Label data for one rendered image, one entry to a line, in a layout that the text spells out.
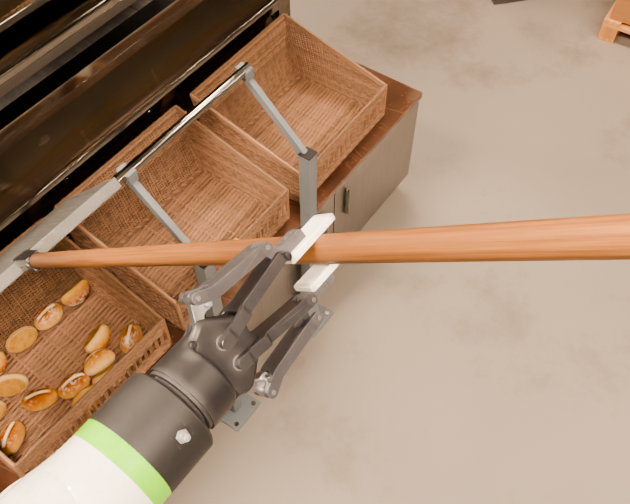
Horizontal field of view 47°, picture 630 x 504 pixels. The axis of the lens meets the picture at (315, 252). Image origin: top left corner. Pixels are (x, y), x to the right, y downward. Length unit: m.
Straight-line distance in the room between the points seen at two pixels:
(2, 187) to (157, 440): 1.66
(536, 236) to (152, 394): 0.32
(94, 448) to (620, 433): 2.51
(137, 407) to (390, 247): 0.25
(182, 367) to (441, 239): 0.24
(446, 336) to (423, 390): 0.26
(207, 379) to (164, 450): 0.07
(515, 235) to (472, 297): 2.54
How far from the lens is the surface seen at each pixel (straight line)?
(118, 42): 2.29
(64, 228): 1.67
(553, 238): 0.52
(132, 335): 2.25
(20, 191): 2.23
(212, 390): 0.63
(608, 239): 0.50
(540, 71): 4.12
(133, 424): 0.60
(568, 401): 2.95
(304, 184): 2.28
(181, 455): 0.61
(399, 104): 2.92
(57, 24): 2.01
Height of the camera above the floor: 2.54
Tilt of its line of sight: 54 degrees down
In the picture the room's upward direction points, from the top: straight up
